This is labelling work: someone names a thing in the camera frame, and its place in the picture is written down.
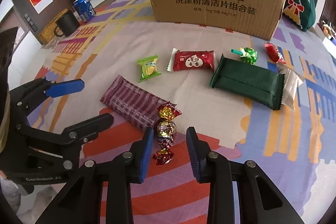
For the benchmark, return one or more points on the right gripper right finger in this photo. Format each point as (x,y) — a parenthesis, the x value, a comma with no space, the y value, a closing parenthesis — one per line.
(237,186)

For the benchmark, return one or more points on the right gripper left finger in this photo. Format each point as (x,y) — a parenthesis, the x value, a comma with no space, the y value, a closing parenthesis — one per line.
(80,199)

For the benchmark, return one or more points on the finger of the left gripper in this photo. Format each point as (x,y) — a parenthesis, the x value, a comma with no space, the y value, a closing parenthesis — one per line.
(37,91)
(88,129)

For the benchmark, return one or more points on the dark green snack packet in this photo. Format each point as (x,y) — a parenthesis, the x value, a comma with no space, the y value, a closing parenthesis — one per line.
(255,83)

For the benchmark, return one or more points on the green lollipop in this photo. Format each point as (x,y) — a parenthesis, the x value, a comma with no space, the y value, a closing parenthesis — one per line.
(247,55)

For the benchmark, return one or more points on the woven yellow basket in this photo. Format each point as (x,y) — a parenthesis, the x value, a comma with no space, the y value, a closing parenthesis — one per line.
(48,32)

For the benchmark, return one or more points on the purple striped snack bar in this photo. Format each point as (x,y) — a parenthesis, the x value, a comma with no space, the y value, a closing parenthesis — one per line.
(136,105)

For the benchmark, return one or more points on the black mug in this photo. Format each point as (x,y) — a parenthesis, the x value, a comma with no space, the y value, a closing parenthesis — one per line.
(66,25)

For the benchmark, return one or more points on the gold red foil candy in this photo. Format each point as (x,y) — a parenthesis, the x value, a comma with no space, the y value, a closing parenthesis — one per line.
(166,130)

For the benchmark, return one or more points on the colourful patterned tablecloth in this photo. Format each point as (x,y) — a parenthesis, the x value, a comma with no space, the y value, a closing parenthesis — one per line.
(295,147)

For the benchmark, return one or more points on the green small snack packet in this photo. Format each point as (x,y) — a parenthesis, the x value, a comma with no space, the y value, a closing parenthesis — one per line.
(148,66)

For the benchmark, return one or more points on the blue Pepsi can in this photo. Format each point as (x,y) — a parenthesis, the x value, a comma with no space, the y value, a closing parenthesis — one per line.
(84,9)

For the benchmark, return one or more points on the white clear snack packet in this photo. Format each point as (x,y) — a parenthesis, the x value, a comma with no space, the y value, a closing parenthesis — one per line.
(292,81)

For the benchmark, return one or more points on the red heart snack packet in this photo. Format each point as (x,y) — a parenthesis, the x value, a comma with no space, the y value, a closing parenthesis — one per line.
(191,60)

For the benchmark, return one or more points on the red wrapped candy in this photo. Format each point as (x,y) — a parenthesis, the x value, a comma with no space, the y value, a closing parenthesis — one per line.
(274,54)

